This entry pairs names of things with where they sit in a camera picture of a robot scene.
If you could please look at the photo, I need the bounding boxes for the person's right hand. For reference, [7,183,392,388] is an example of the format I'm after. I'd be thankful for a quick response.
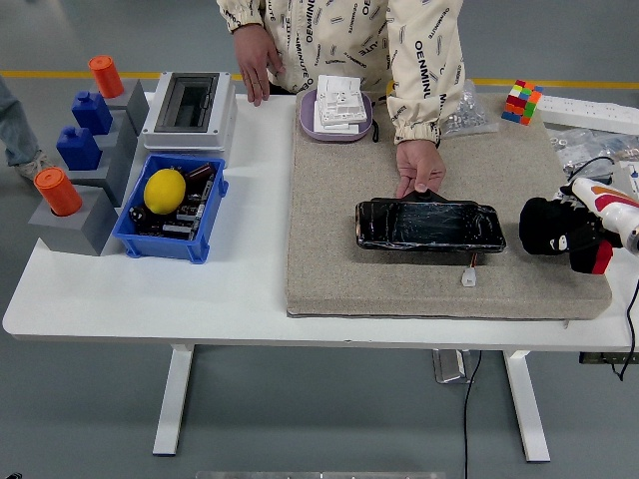
[235,27,287,108]

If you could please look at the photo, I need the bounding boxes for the person's left hand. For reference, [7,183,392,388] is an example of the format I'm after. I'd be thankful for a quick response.
[395,139,447,199]

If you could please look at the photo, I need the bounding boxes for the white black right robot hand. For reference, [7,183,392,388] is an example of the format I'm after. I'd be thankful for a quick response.
[547,177,639,253]

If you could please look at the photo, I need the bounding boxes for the glossy black panel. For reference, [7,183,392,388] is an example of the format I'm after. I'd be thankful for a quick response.
[354,191,507,255]

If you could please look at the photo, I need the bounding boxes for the white device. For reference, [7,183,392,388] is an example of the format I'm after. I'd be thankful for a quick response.
[616,159,639,201]

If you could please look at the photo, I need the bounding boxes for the clear bag of metal nuts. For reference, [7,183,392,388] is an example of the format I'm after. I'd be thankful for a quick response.
[441,79,499,137]

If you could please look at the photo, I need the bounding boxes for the clear bag of washers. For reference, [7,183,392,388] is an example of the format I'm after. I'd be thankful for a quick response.
[546,127,639,176]

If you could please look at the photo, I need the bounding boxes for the purple tray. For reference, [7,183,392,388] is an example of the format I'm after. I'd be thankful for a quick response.
[298,88,374,145]

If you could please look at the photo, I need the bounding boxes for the yellow tape measure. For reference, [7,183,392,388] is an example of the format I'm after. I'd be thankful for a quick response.
[369,79,400,145]

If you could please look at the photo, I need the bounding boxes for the person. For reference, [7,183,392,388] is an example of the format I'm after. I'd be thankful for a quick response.
[217,0,466,146]
[0,77,59,182]

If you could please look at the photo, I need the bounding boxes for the white socket plate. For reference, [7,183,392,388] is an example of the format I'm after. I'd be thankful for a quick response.
[313,102,373,136]
[317,74,368,126]

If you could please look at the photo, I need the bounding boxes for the grey-brown mat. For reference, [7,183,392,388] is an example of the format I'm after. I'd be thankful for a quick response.
[285,91,613,320]

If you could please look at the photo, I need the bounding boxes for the white power strip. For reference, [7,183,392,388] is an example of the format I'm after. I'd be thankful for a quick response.
[537,94,639,135]

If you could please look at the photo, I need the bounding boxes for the colourful puzzle cube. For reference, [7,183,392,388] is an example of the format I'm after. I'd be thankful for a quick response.
[501,79,544,128]

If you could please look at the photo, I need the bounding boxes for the grey block holder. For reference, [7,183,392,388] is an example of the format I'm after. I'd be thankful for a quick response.
[66,144,136,209]
[102,78,151,124]
[28,185,121,257]
[94,109,140,156]

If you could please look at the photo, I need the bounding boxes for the orange cylinder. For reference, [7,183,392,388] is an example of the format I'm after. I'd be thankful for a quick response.
[33,166,84,218]
[88,54,126,100]

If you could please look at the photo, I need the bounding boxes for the green circuit board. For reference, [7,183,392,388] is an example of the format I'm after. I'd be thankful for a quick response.
[578,351,639,365]

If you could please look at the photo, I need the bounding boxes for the yellow lemon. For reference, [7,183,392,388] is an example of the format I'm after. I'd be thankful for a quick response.
[143,168,188,217]

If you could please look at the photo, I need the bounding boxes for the blue block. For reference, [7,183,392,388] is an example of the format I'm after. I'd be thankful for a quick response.
[55,126,104,173]
[71,90,115,137]

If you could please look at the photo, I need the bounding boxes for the white table leg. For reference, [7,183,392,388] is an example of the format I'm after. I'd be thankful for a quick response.
[152,343,196,458]
[502,350,552,464]

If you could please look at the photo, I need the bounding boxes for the blue plastic bin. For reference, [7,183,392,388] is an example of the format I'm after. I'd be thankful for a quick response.
[112,153,230,265]

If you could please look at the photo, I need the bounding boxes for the grey electrical enclosure box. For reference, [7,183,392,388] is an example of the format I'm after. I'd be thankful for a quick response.
[141,70,237,154]

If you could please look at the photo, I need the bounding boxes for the thin black hanging cable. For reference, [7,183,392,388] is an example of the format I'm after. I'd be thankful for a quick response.
[612,278,639,383]

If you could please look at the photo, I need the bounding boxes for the white wire connector plug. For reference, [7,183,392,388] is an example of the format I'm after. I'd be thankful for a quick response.
[459,252,479,289]

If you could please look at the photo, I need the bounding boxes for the silver metal bracket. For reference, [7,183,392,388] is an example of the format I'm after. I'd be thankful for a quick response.
[431,348,473,384]

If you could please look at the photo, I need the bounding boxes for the black floor cable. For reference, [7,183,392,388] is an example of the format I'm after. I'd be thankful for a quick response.
[462,350,483,479]

